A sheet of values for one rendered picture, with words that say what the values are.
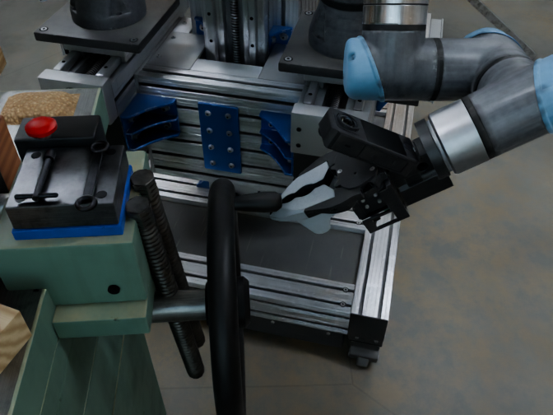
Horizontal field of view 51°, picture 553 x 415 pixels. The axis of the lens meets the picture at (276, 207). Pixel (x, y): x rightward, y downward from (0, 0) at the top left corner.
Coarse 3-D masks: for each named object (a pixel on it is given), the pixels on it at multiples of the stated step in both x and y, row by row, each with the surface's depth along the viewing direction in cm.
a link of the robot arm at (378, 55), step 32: (384, 0) 65; (416, 0) 65; (384, 32) 66; (416, 32) 66; (352, 64) 67; (384, 64) 67; (416, 64) 67; (352, 96) 70; (384, 96) 69; (416, 96) 69
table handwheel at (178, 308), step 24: (216, 192) 60; (216, 216) 57; (216, 240) 55; (216, 264) 54; (216, 288) 53; (240, 288) 65; (168, 312) 65; (192, 312) 65; (216, 312) 53; (240, 312) 64; (216, 336) 53; (240, 336) 77; (216, 360) 53; (240, 360) 75; (216, 384) 54; (240, 384) 55; (216, 408) 56; (240, 408) 56
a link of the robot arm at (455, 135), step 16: (448, 112) 62; (464, 112) 61; (432, 128) 63; (448, 128) 61; (464, 128) 61; (448, 144) 61; (464, 144) 61; (480, 144) 61; (448, 160) 62; (464, 160) 62; (480, 160) 62
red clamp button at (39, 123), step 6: (30, 120) 56; (36, 120) 56; (42, 120) 56; (48, 120) 56; (54, 120) 57; (30, 126) 56; (36, 126) 56; (42, 126) 56; (48, 126) 56; (54, 126) 56; (30, 132) 55; (36, 132) 55; (42, 132) 55; (48, 132) 55
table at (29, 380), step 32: (0, 96) 82; (96, 96) 82; (0, 288) 57; (32, 320) 54; (64, 320) 58; (96, 320) 58; (128, 320) 58; (32, 352) 53; (0, 384) 50; (32, 384) 52
